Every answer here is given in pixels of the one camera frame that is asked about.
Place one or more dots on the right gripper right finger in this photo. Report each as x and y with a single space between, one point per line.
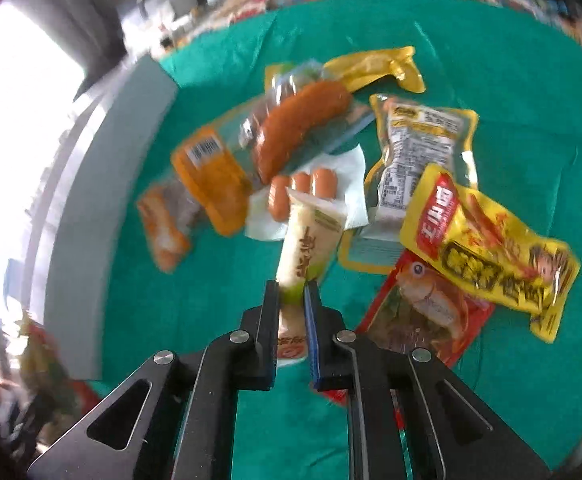
410 416

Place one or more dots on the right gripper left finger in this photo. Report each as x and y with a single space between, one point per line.
175 416

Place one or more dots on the cream yellow snack bar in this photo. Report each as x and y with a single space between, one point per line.
315 227

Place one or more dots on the gold nut snack bag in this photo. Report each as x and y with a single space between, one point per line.
42 372

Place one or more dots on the red fish snack packet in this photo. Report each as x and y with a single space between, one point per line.
417 307

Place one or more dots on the yellow chicken feet packet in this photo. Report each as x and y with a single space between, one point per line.
485 250

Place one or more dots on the orange white snack packet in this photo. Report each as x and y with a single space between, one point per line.
167 211

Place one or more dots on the orange label snack packet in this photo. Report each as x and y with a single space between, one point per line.
214 178

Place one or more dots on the mini sausages packet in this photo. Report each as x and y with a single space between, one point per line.
335 177

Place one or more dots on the clear label snack packet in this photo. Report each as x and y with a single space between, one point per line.
411 135

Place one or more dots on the large sausage packet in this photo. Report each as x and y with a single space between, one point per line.
304 113

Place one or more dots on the yellow foil snack packet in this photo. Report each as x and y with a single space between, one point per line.
348 73

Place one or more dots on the grey curtain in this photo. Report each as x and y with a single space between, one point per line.
89 31

